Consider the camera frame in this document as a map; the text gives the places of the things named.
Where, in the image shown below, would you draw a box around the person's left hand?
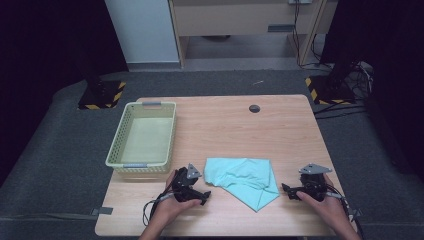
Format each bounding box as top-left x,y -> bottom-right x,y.
152,169 -> 203,231

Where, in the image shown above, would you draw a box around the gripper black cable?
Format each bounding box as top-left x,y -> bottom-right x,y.
323,185 -> 365,239
142,190 -> 175,228

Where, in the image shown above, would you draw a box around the grey drawer handle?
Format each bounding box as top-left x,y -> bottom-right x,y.
267,23 -> 296,34

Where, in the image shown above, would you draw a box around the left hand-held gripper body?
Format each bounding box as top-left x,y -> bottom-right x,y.
171,162 -> 203,204

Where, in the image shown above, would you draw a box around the bundle of black floor cables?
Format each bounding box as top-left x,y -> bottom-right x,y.
290,0 -> 376,120

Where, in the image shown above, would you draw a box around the pale green plastic basket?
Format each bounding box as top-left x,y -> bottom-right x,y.
104,100 -> 178,175

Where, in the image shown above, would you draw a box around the person's right hand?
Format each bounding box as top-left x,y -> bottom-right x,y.
295,173 -> 352,231

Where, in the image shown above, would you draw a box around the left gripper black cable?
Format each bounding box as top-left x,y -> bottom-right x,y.
142,190 -> 175,228

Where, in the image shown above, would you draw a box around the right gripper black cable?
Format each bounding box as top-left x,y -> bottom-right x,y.
323,185 -> 365,239

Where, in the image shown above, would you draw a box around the black stand with striped base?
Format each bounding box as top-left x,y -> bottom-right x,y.
77,56 -> 128,111
304,49 -> 357,106

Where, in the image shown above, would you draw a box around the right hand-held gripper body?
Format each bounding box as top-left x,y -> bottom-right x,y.
298,162 -> 333,203

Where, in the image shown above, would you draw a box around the light blue t-shirt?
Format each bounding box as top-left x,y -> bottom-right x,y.
203,157 -> 281,213

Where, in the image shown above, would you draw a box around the light wooden desk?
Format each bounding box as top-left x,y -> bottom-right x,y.
167,0 -> 330,69

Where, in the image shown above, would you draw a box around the white panel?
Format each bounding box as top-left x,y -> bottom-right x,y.
104,0 -> 181,65

